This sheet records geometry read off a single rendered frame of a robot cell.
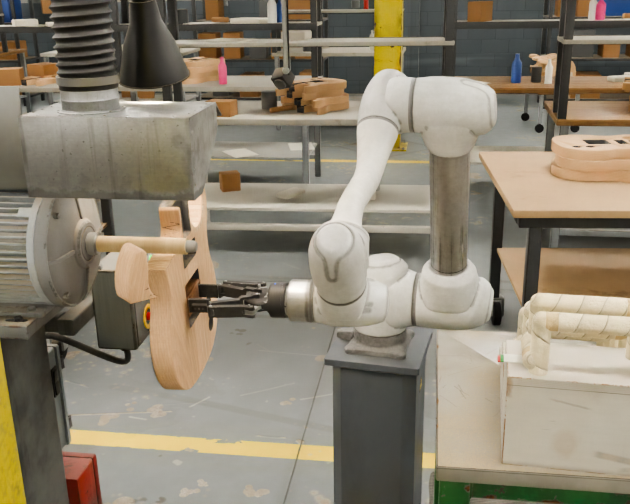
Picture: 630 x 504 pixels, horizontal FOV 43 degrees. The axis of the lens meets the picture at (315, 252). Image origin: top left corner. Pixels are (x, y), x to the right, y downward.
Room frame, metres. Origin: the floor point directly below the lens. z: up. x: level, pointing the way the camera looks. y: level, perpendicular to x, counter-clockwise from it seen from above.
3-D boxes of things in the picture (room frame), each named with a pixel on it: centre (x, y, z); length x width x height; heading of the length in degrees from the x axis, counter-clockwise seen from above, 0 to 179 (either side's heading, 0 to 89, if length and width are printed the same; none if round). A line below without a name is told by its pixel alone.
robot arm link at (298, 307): (1.56, 0.03, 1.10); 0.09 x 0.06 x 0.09; 171
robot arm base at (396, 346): (2.17, -0.17, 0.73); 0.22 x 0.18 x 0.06; 74
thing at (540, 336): (1.21, -0.37, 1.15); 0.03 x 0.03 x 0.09
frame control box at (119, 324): (1.77, 0.53, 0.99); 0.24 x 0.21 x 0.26; 81
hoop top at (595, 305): (1.28, -0.47, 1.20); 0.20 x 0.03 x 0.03; 78
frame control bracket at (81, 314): (1.71, 0.54, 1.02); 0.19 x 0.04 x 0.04; 171
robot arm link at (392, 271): (2.17, -0.20, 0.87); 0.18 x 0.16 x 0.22; 75
